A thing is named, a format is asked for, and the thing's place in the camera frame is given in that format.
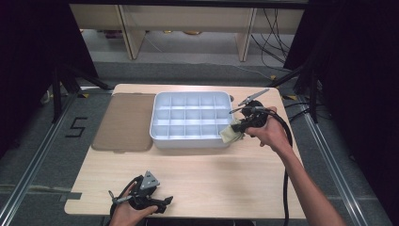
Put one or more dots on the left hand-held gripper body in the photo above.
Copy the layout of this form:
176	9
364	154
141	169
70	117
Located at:
146	194

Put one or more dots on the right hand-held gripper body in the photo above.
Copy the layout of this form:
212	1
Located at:
257	114

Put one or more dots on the light green ankle sock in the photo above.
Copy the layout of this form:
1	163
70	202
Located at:
227	135

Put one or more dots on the white divided storage box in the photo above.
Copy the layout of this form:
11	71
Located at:
191	142

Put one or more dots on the person's right hand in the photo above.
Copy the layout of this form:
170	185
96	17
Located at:
273	133

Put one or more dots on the person's left hand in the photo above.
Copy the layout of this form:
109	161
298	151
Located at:
125	216

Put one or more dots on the black metal stand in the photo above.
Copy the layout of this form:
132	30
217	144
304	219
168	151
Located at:
313	94
57	94

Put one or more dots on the brown translucent box lid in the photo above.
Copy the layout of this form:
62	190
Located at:
125	122

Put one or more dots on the black curtain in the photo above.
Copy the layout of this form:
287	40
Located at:
360	62
28	47

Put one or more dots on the beige wooden desk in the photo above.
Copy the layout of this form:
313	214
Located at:
188	17

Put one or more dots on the aluminium floor rail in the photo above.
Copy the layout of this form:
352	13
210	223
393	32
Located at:
332	163
37	157

